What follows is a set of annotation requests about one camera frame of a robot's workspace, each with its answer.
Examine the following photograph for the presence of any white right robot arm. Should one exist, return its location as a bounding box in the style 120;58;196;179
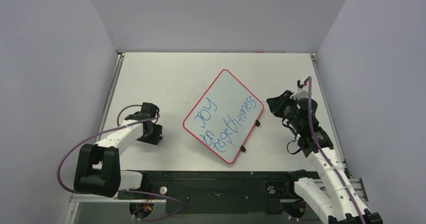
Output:
266;90;383;223

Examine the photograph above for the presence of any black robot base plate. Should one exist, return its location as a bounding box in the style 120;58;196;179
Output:
118;171;302;214

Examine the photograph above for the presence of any pink framed whiteboard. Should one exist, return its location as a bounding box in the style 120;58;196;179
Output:
182;69;264;164

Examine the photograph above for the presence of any aluminium frame rail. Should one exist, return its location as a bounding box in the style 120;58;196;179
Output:
69;179;368;204

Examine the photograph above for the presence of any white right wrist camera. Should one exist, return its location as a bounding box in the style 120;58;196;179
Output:
290;79;309;100

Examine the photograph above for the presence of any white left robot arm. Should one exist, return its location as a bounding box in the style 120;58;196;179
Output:
73;102;162;199

